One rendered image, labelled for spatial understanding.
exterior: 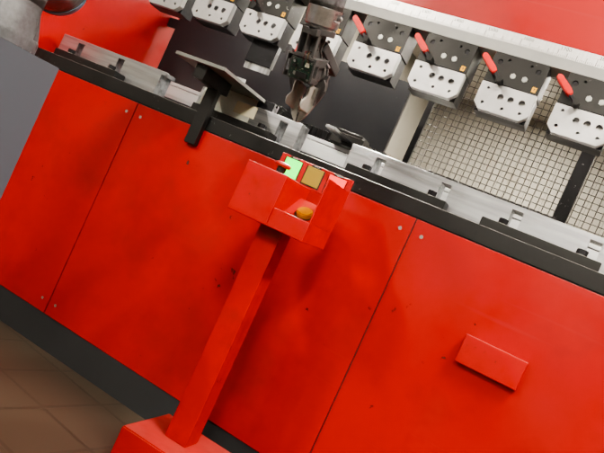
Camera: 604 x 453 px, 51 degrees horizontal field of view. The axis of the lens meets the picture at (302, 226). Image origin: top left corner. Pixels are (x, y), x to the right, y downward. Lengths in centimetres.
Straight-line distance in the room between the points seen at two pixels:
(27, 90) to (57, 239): 97
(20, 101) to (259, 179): 51
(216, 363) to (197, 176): 64
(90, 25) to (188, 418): 169
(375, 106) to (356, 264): 94
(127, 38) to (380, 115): 113
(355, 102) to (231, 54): 61
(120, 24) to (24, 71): 159
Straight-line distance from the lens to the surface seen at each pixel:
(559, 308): 159
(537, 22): 189
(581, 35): 187
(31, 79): 128
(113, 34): 282
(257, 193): 143
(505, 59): 185
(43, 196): 225
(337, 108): 251
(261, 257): 146
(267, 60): 209
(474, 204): 175
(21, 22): 128
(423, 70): 187
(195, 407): 153
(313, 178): 155
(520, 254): 160
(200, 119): 193
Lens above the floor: 70
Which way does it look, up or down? level
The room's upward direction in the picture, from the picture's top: 24 degrees clockwise
